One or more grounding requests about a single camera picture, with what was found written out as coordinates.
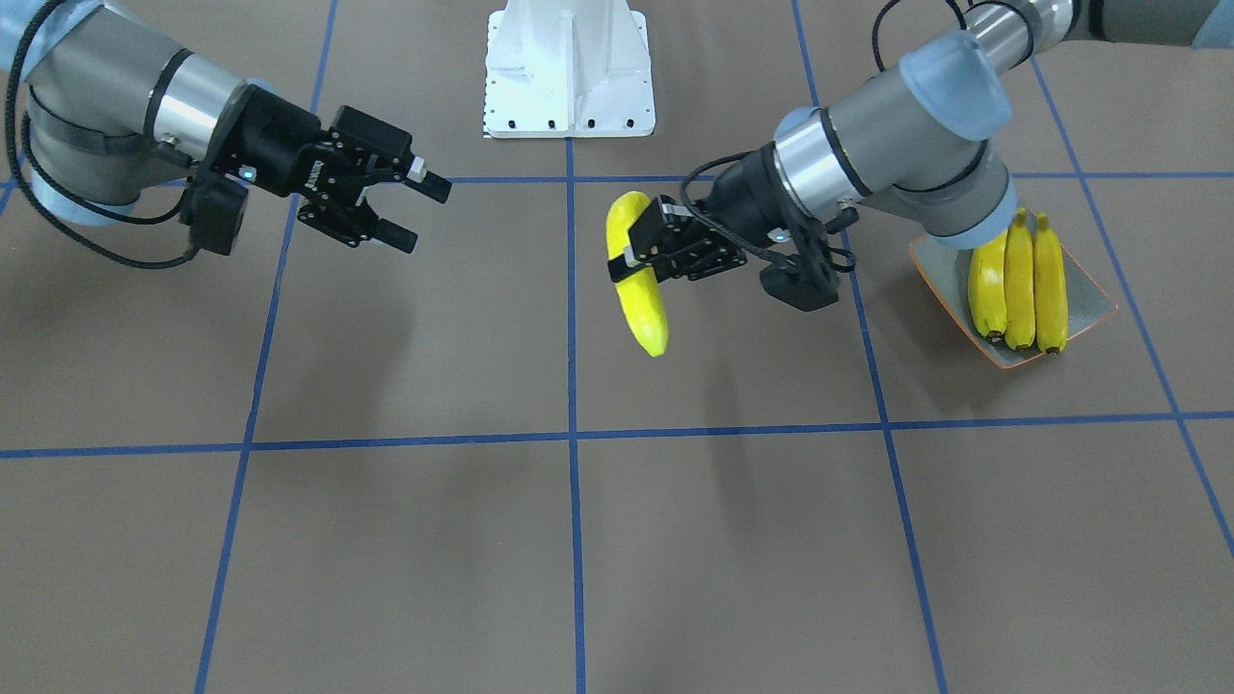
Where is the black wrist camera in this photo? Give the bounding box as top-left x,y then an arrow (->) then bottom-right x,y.
179,170 -> 251,256
759,227 -> 839,312

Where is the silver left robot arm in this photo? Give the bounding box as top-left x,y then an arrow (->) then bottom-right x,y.
607,1 -> 1232,310

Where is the white camera mast pedestal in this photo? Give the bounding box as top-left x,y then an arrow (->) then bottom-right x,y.
482,1 -> 656,140

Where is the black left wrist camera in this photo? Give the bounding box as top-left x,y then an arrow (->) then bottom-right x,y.
759,227 -> 839,312

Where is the yellow banana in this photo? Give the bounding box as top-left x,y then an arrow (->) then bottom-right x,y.
1004,207 -> 1037,351
605,191 -> 670,359
1033,214 -> 1070,354
967,232 -> 1006,342

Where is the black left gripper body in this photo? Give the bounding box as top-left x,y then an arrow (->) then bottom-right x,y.
656,144 -> 817,282

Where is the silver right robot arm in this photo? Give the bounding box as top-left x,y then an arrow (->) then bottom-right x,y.
2,1 -> 450,269

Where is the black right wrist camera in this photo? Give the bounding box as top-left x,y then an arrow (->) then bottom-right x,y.
179,170 -> 251,256

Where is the grey square plate orange rim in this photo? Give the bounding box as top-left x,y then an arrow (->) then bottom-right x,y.
909,233 -> 1118,370

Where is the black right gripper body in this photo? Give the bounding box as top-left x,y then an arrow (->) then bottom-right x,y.
207,85 -> 413,247

